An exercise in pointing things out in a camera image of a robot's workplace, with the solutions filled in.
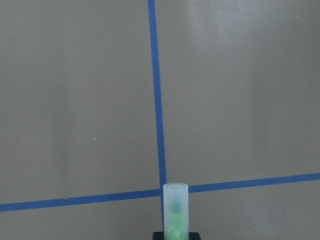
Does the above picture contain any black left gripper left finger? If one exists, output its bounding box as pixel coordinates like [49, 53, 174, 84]
[152, 231, 165, 240]

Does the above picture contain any brown paper table mat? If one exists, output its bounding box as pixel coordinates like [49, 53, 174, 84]
[0, 0, 320, 240]

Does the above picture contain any green highlighter pen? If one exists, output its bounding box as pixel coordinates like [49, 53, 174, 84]
[163, 182, 189, 240]

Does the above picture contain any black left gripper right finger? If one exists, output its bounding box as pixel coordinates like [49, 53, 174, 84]
[188, 232, 201, 240]

